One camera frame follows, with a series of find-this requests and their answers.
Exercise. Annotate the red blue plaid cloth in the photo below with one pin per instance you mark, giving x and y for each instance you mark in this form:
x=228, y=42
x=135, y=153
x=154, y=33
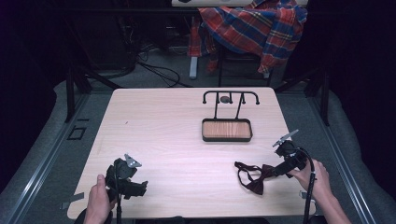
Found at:
x=258, y=28

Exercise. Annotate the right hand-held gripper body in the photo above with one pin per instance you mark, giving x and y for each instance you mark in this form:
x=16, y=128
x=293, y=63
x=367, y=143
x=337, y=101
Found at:
x=291, y=155

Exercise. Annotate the black metal stand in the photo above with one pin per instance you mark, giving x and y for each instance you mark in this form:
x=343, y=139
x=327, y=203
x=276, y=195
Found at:
x=317, y=93
x=76, y=90

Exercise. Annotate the person's right hand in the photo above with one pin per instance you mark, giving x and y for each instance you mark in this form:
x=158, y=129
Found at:
x=313, y=180

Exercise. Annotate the person's left hand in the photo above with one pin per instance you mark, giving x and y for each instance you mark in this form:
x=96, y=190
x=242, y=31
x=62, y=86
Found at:
x=98, y=199

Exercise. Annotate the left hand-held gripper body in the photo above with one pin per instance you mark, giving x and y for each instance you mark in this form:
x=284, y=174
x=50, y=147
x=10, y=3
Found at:
x=122, y=174

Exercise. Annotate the dark red bow tie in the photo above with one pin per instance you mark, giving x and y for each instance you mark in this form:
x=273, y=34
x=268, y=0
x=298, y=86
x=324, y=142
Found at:
x=255, y=182

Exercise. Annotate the white table leg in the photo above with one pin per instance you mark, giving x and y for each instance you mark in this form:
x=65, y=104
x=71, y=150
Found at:
x=193, y=67

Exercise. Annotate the black rack with wooden tray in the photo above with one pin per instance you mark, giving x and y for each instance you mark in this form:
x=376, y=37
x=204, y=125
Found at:
x=226, y=130

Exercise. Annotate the grey tape strip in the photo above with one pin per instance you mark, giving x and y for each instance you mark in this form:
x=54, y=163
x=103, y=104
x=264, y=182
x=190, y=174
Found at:
x=304, y=195
x=74, y=199

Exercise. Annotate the black metal chair frame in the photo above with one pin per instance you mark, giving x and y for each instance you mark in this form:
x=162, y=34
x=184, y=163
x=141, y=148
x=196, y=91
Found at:
x=224, y=67

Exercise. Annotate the small dark round object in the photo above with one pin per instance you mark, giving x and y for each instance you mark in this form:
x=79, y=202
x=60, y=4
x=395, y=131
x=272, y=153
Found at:
x=224, y=99

